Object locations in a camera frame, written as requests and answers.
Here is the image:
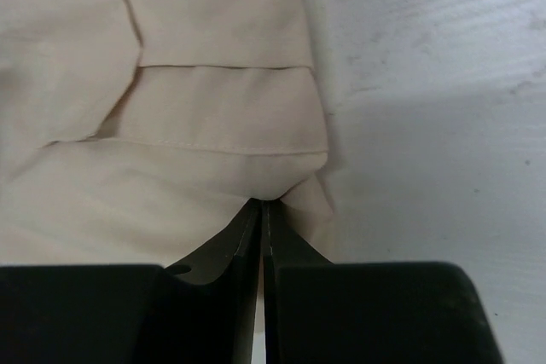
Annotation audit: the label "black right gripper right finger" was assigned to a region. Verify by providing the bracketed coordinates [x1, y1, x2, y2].
[262, 201, 499, 364]

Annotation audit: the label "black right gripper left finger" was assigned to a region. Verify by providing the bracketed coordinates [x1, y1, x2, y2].
[1, 199, 259, 363]

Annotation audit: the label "beige trousers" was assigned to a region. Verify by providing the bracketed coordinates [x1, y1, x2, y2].
[1, 0, 333, 265]

